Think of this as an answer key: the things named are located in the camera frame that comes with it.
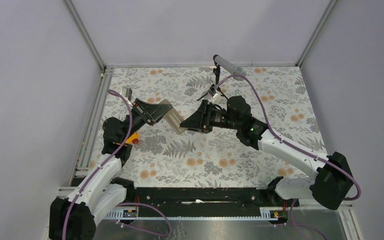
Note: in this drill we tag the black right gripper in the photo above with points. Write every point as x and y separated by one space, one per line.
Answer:
201 121

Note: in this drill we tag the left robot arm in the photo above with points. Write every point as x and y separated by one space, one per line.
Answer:
77 216

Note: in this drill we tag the white remote control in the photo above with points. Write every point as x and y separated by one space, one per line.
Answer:
173 118

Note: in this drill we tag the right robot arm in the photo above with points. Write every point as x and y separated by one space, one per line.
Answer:
329 177

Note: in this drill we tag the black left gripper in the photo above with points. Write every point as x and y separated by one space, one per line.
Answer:
153 112

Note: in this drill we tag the grey microphone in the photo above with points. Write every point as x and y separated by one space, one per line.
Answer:
221 62

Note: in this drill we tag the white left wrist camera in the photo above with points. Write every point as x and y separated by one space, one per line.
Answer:
126 94

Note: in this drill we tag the orange toy brick car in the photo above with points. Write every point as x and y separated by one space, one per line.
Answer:
133 139

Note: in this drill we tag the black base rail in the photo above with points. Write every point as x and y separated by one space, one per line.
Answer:
191 202

